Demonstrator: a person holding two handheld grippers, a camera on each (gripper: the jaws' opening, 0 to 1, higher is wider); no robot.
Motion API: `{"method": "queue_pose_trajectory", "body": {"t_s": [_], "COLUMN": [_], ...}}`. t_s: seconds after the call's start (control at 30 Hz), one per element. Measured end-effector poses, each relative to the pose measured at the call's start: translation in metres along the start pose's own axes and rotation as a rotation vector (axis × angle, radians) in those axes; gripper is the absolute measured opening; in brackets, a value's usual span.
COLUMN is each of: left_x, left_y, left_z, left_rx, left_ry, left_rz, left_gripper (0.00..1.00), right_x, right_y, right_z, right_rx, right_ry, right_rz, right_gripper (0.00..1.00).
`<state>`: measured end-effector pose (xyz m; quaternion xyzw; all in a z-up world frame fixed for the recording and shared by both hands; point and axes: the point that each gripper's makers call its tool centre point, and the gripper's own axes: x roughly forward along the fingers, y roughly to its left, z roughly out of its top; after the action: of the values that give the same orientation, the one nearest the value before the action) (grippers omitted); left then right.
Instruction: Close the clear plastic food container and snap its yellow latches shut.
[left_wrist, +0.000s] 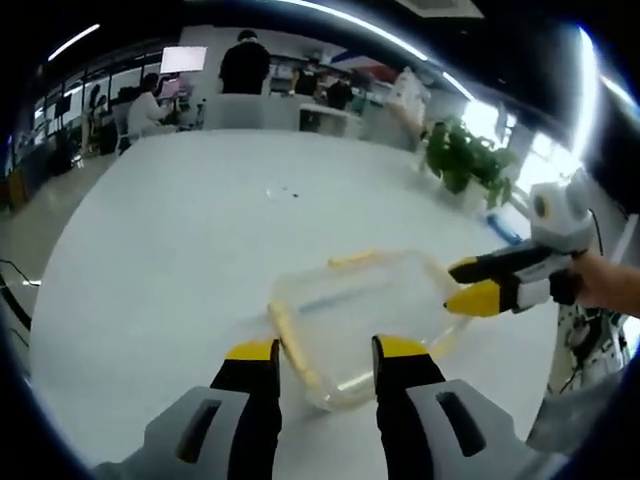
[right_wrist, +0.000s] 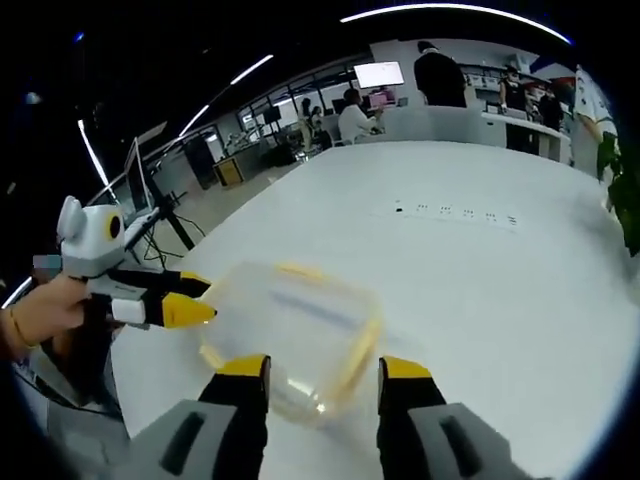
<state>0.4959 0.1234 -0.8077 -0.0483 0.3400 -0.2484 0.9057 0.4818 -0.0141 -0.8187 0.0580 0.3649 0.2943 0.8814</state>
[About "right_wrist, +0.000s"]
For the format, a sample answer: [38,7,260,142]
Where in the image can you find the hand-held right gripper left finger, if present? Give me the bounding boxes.
[126,353,273,480]

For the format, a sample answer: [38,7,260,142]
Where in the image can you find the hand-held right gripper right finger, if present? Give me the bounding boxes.
[376,355,517,480]

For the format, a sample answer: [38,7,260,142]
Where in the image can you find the person's left hand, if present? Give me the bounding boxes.
[19,274,114,349]

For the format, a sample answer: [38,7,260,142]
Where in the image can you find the black tripod stand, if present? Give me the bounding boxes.
[143,164,197,252]

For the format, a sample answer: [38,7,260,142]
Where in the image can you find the silver monitor on stand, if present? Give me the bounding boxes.
[124,136,157,220]

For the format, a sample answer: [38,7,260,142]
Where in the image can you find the yellow cabinet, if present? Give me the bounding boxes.
[213,156,247,189]

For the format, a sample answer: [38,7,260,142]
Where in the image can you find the person's own clothing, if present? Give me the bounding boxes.
[13,359,132,480]

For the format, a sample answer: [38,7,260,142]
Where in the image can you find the table power socket strip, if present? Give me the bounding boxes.
[369,198,522,234]

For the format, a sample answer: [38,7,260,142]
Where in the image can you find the white low partition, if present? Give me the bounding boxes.
[381,106,482,147]

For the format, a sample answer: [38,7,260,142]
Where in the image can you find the pink screen monitor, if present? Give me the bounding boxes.
[369,89,400,109]

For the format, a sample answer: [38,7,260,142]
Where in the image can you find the white counter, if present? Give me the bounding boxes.
[479,109,572,165]

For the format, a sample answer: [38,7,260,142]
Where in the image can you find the potted green plant white pot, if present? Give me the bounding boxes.
[596,131,640,259]

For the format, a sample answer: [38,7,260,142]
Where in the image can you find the bright white monitor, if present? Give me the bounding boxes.
[353,61,406,89]

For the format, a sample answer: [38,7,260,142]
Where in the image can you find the long curved ceiling light strip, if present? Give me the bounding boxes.
[339,9,572,47]

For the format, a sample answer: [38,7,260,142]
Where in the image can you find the gold bracelet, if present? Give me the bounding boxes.
[6,306,39,349]

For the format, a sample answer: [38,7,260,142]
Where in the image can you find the white wall shelf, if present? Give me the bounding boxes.
[459,61,552,109]

